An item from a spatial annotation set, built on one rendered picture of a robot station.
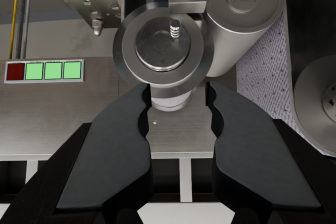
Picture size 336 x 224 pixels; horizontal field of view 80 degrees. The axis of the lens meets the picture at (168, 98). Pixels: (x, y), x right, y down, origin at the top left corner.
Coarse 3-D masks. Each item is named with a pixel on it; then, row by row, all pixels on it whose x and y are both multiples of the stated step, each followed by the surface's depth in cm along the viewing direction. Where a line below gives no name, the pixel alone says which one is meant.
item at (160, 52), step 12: (144, 24) 28; (156, 24) 28; (168, 24) 28; (144, 36) 27; (156, 36) 28; (168, 36) 28; (180, 36) 27; (144, 48) 27; (156, 48) 28; (168, 48) 28; (180, 48) 27; (144, 60) 27; (156, 60) 27; (168, 60) 27; (180, 60) 27
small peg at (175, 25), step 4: (172, 20) 25; (176, 20) 25; (172, 24) 25; (176, 24) 25; (180, 24) 25; (172, 28) 25; (176, 28) 25; (180, 28) 26; (172, 32) 26; (176, 32) 25; (172, 36) 27; (176, 36) 27
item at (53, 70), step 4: (48, 64) 63; (52, 64) 63; (56, 64) 63; (60, 64) 63; (48, 68) 63; (52, 68) 63; (56, 68) 63; (60, 68) 63; (48, 72) 63; (52, 72) 63; (56, 72) 63; (60, 72) 63; (48, 76) 63; (52, 76) 62; (56, 76) 62; (60, 76) 62
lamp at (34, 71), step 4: (28, 64) 63; (32, 64) 63; (36, 64) 63; (40, 64) 63; (28, 68) 63; (32, 68) 63; (36, 68) 63; (40, 68) 63; (28, 72) 63; (32, 72) 63; (36, 72) 63; (40, 72) 63; (28, 76) 63; (32, 76) 63; (36, 76) 63; (40, 76) 63
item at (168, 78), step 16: (144, 16) 29; (160, 16) 29; (176, 16) 29; (128, 32) 29; (192, 32) 28; (128, 48) 28; (192, 48) 28; (128, 64) 28; (192, 64) 28; (144, 80) 28; (160, 80) 28; (176, 80) 27
